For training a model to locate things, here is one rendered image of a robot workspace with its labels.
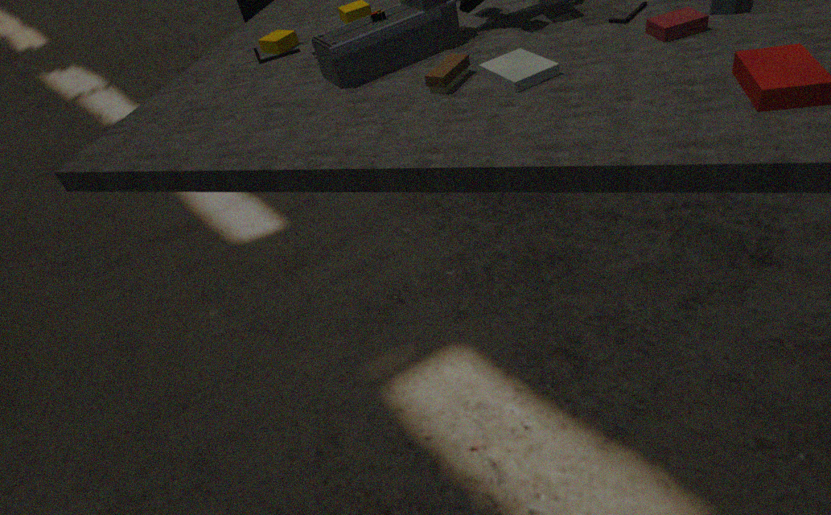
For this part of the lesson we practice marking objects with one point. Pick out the yellow block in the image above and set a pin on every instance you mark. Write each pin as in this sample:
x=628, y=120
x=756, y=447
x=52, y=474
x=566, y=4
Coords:
x=278, y=42
x=354, y=11

